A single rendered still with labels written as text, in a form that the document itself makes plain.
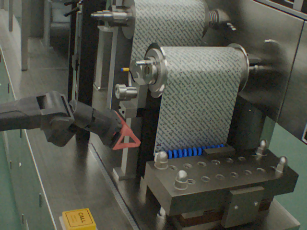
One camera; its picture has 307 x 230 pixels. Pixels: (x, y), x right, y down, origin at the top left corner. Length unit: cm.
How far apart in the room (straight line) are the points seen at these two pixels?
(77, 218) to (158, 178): 22
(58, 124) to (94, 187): 33
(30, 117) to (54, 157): 44
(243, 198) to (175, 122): 27
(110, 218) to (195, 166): 27
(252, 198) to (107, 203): 39
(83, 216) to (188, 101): 41
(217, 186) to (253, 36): 48
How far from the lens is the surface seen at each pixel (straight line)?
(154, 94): 114
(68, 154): 139
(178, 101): 113
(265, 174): 119
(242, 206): 114
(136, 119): 120
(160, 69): 109
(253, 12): 132
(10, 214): 258
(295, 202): 306
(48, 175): 129
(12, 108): 96
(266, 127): 156
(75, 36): 144
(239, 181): 113
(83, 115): 102
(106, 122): 105
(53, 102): 97
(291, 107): 119
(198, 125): 121
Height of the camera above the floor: 162
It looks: 25 degrees down
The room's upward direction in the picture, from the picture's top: 8 degrees clockwise
